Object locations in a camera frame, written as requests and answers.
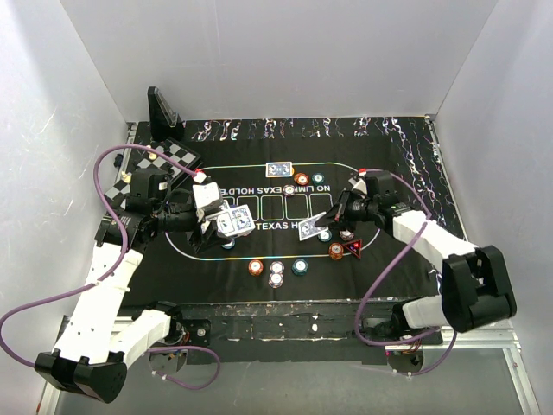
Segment red black all-in marker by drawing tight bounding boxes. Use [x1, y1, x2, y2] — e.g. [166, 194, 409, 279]
[342, 239, 363, 259]

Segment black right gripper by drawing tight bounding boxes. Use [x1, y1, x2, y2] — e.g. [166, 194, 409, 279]
[315, 188, 378, 233]

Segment black triangular card stand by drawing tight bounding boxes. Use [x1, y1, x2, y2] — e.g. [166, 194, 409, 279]
[147, 86, 185, 142]

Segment green chips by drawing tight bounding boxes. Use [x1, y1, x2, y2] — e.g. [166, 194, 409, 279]
[221, 239, 235, 250]
[318, 230, 333, 242]

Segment black white chess board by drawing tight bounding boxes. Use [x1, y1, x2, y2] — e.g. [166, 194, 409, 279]
[104, 138, 202, 208]

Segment dealt cards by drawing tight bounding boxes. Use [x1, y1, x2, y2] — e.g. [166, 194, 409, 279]
[265, 162, 294, 178]
[297, 212, 328, 241]

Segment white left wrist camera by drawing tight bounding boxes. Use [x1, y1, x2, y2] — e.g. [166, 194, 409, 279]
[192, 182, 223, 214]

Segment orange chips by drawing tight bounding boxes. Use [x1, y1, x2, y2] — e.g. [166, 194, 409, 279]
[294, 173, 309, 186]
[328, 242, 344, 260]

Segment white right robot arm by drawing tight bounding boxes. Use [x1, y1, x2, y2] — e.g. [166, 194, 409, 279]
[315, 190, 518, 344]

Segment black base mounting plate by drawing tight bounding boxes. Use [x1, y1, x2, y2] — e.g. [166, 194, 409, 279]
[133, 297, 444, 367]

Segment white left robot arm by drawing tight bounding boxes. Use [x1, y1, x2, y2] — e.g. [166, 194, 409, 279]
[34, 201, 208, 403]

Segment pink chip front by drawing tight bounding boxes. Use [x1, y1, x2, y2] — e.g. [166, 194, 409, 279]
[268, 273, 283, 289]

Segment black poker table mat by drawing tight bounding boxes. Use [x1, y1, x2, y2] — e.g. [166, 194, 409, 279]
[124, 117, 463, 307]

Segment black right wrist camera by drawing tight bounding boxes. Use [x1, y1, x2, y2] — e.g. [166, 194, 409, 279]
[348, 169, 399, 205]

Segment orange poker chip stack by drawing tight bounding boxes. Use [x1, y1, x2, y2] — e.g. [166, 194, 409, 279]
[248, 259, 264, 276]

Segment green poker chip stack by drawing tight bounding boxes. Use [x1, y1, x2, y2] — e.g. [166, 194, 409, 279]
[292, 259, 308, 276]

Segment pink chips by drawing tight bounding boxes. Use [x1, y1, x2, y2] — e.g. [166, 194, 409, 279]
[340, 230, 354, 241]
[283, 185, 296, 195]

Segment aluminium rail frame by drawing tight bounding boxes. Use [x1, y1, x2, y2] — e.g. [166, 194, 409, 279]
[36, 316, 541, 414]

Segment blue playing card deck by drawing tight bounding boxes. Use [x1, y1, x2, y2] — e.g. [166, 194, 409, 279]
[214, 205, 256, 239]

